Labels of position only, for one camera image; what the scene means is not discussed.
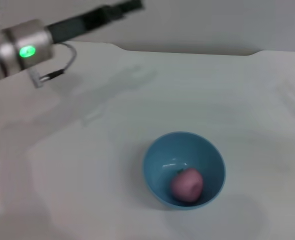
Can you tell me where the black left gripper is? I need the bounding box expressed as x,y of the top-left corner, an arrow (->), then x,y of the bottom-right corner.
45,0 -> 145,45

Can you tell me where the blue ceramic bowl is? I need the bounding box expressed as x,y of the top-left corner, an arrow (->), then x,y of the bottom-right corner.
143,131 -> 227,211

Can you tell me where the pink toy peach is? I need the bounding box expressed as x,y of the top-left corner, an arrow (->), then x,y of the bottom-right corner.
169,167 -> 204,202

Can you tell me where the left wrist cable with connector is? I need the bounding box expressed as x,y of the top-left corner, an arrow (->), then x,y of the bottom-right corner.
28,42 -> 78,89

